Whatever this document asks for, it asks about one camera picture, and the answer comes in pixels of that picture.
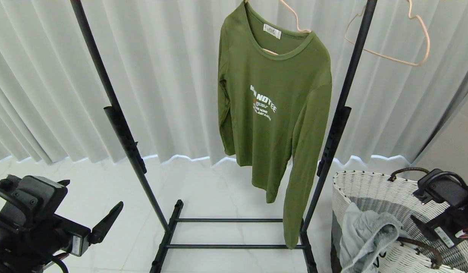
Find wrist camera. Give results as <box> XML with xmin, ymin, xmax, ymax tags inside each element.
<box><xmin>0</xmin><ymin>174</ymin><xmax>69</xmax><ymax>232</ymax></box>
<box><xmin>412</xmin><ymin>169</ymin><xmax>468</xmax><ymax>207</ymax></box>

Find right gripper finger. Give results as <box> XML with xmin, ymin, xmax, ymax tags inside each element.
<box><xmin>410</xmin><ymin>214</ymin><xmax>433</xmax><ymax>232</ymax></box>

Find white laundry basket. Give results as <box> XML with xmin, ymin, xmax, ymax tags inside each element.
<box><xmin>331</xmin><ymin>167</ymin><xmax>468</xmax><ymax>273</ymax></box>

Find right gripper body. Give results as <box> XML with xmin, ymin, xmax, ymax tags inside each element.
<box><xmin>424</xmin><ymin>205</ymin><xmax>468</xmax><ymax>249</ymax></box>

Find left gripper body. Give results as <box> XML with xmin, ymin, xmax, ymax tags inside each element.
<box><xmin>0</xmin><ymin>217</ymin><xmax>91</xmax><ymax>258</ymax></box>

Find green long-sleeved shirt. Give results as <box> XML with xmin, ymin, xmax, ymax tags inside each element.
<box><xmin>218</xmin><ymin>1</ymin><xmax>332</xmax><ymax>249</ymax></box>

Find black clothes rack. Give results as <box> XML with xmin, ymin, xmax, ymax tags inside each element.
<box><xmin>70</xmin><ymin>0</ymin><xmax>378</xmax><ymax>273</ymax></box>

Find pink clothes hanger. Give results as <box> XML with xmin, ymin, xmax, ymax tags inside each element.
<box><xmin>344</xmin><ymin>0</ymin><xmax>431</xmax><ymax>67</ymax></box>
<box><xmin>243</xmin><ymin>0</ymin><xmax>312</xmax><ymax>56</ymax></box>

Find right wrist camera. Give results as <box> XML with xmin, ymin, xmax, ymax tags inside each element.
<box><xmin>412</xmin><ymin>169</ymin><xmax>468</xmax><ymax>207</ymax></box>

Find black cable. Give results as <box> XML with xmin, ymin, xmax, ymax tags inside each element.
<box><xmin>0</xmin><ymin>178</ymin><xmax>69</xmax><ymax>273</ymax></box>
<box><xmin>427</xmin><ymin>171</ymin><xmax>468</xmax><ymax>198</ymax></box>

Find pale grey shorts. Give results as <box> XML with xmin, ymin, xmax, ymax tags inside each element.
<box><xmin>339</xmin><ymin>203</ymin><xmax>403</xmax><ymax>273</ymax></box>

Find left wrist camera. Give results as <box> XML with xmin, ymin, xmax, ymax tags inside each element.
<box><xmin>0</xmin><ymin>174</ymin><xmax>69</xmax><ymax>232</ymax></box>

